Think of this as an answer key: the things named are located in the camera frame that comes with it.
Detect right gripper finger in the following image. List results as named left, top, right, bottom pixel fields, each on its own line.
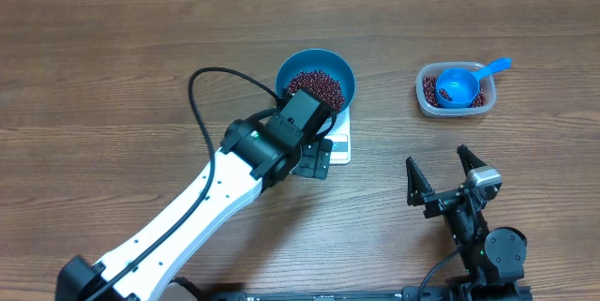
left=406, top=157, right=434, bottom=206
left=457, top=144, right=487, bottom=173

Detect blue plastic measuring scoop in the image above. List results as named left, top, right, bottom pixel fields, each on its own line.
left=435, top=57, right=512, bottom=109

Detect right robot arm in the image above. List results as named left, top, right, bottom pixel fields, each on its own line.
left=401, top=144, right=533, bottom=300

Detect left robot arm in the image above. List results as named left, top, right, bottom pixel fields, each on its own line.
left=55, top=113, right=334, bottom=300

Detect white digital kitchen scale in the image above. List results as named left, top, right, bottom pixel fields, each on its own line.
left=325, top=107, right=352, bottom=165

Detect blue metal bowl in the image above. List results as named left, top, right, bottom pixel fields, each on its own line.
left=275, top=49, right=356, bottom=112

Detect red adzuki beans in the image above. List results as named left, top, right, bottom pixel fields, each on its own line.
left=285, top=69, right=488, bottom=111

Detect clear plastic food container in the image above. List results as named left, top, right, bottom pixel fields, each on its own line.
left=415, top=62, right=497, bottom=118

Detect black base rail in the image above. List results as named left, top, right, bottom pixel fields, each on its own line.
left=196, top=285, right=533, bottom=301

